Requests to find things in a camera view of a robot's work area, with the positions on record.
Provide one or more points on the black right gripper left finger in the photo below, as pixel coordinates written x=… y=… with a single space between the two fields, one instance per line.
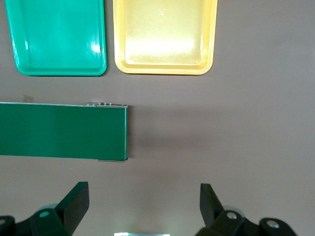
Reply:
x=73 y=204

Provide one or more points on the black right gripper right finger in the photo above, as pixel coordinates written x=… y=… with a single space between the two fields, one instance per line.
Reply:
x=209 y=204

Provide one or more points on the green belt conveyor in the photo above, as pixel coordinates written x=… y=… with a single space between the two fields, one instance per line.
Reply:
x=61 y=132

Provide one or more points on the green plastic tray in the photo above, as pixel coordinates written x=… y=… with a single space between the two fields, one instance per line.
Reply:
x=56 y=37

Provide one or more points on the yellow plastic tray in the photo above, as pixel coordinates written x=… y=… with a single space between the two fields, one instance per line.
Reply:
x=165 y=34

